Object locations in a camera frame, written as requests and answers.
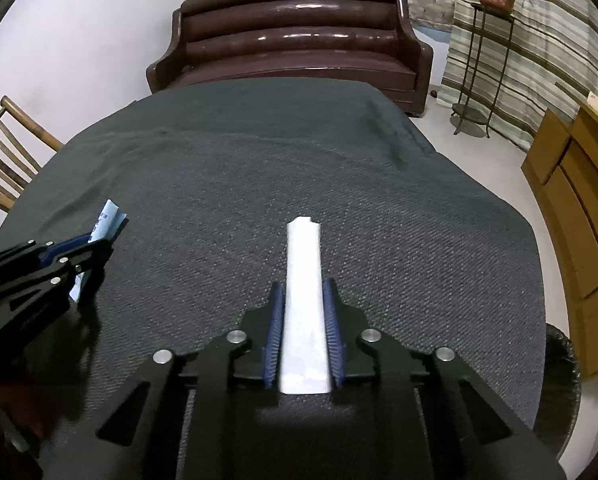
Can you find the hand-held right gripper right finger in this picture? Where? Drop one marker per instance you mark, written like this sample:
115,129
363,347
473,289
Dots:
334,340

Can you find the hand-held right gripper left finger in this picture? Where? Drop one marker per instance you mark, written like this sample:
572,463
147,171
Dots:
274,340

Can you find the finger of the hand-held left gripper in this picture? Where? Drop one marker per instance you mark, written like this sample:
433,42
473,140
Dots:
89,257
64,252

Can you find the light blue packet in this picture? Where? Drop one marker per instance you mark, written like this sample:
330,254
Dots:
110,217

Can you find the long white wrapper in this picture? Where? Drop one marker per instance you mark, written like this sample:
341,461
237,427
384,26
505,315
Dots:
304,300

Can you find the black trash bin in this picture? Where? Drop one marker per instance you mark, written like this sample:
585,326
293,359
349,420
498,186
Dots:
561,390

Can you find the dark grey tablecloth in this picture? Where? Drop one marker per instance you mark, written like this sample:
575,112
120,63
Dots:
279,160

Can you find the black metal plant stand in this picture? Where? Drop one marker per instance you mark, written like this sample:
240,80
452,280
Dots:
471,115

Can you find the wooden cabinet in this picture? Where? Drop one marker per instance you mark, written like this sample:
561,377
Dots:
579,220

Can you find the brown leather sofa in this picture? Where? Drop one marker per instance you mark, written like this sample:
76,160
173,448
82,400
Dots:
294,40

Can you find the striped curtain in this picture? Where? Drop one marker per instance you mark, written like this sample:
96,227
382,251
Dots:
549,60

